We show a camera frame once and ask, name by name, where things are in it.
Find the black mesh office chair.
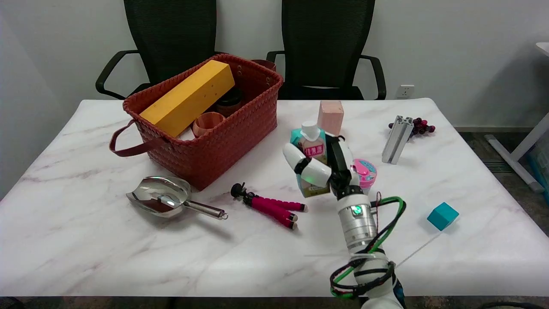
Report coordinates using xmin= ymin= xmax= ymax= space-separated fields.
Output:
xmin=266 ymin=0 xmax=387 ymax=100
xmin=95 ymin=0 xmax=224 ymax=100

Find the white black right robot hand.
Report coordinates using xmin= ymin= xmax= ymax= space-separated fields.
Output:
xmin=283 ymin=134 xmax=362 ymax=200

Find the yellow rectangular block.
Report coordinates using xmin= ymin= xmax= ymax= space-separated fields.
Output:
xmin=140 ymin=60 xmax=235 ymax=138

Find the pink black mini tripod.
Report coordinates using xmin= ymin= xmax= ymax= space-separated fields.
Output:
xmin=230 ymin=183 xmax=308 ymax=230

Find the teal cube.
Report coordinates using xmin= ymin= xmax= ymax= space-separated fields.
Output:
xmin=427 ymin=202 xmax=459 ymax=231

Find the blue bin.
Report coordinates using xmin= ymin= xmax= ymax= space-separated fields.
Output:
xmin=528 ymin=144 xmax=549 ymax=194

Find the dark round bowl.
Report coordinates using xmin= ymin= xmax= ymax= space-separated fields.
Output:
xmin=214 ymin=87 xmax=245 ymax=118

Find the round container pink lid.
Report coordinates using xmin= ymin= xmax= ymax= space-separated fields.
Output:
xmin=353 ymin=159 xmax=378 ymax=194

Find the red woven basket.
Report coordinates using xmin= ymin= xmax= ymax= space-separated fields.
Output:
xmin=109 ymin=53 xmax=284 ymax=191

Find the silver aluminium extrusion profile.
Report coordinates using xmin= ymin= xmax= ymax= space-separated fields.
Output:
xmin=381 ymin=115 xmax=415 ymax=165

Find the shiny metal scoop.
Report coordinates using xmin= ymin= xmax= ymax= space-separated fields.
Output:
xmin=126 ymin=176 xmax=228 ymax=221

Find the white desk frame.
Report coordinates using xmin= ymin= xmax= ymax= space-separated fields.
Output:
xmin=485 ymin=42 xmax=549 ymax=194

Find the pink wooden block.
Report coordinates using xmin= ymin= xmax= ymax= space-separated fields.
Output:
xmin=317 ymin=100 xmax=344 ymax=136

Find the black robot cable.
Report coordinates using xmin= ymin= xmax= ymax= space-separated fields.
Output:
xmin=329 ymin=192 xmax=397 ymax=300

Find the green robot cable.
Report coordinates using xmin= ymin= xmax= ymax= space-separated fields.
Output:
xmin=330 ymin=196 xmax=406 ymax=299

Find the purple grape bunch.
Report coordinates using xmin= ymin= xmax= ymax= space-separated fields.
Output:
xmin=389 ymin=118 xmax=436 ymax=138

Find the copper coloured cup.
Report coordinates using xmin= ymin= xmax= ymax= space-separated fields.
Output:
xmin=192 ymin=112 xmax=226 ymax=138

